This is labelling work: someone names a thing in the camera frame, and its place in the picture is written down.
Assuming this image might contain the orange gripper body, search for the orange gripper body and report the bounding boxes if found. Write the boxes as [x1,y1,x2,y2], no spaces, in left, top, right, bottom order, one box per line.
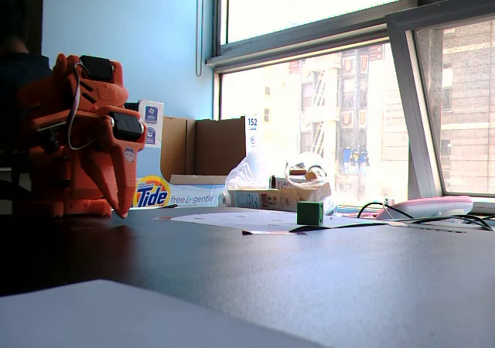
[71,107,147,150]

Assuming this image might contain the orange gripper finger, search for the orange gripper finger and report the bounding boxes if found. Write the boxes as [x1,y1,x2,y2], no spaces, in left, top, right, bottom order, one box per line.
[90,142,122,215]
[111,138,147,219]

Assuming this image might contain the green cube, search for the green cube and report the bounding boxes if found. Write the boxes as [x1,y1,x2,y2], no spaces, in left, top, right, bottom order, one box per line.
[296,200,325,226]

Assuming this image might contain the white numbered grid paper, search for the white numbered grid paper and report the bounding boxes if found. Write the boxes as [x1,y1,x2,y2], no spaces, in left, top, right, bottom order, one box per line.
[152,207,387,233]

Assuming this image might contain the Tide detergent cardboard box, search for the Tide detergent cardboard box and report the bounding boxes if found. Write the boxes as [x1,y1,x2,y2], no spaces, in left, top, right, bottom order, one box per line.
[133,99,260,210]

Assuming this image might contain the clear plastic bag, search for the clear plastic bag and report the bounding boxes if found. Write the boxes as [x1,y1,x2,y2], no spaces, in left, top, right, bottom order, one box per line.
[225,151,338,214]

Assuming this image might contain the person in dark clothes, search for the person in dark clothes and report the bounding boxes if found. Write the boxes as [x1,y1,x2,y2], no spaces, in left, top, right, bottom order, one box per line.
[0,0,53,213]

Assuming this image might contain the printed food container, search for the printed food container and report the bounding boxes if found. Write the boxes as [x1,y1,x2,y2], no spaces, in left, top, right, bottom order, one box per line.
[227,183,333,213]

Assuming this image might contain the white flat board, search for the white flat board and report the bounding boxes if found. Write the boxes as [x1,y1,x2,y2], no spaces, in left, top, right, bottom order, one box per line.
[0,278,324,348]

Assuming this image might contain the pink tape strip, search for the pink tape strip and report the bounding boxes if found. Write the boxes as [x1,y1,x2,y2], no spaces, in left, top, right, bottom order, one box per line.
[241,229,309,237]

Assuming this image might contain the building outside window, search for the building outside window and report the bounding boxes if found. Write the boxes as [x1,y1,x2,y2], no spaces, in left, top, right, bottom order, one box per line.
[262,15,495,206]

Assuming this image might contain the open grey window sash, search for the open grey window sash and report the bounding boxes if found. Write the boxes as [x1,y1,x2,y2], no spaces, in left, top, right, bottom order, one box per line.
[384,0,495,206]

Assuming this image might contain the pink pencil case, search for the pink pencil case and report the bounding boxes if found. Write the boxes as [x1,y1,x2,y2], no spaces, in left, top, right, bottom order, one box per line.
[374,195,475,221]

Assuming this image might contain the grey servo wire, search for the grey servo wire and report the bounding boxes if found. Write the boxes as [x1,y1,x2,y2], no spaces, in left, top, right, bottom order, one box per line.
[67,63,97,151]

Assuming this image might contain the window blind bead cord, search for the window blind bead cord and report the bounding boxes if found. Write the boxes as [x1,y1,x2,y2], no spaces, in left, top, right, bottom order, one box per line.
[194,0,205,78]

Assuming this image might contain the grey window frame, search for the grey window frame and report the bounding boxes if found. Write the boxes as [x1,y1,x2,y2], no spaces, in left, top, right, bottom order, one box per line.
[204,0,495,214]

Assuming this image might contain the thin black adapter cable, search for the thin black adapter cable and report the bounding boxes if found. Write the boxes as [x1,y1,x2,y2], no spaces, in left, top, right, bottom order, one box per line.
[355,202,394,220]

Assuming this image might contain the thick black power cord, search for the thick black power cord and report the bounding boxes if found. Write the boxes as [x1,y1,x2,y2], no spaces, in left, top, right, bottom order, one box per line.
[386,213,495,232]

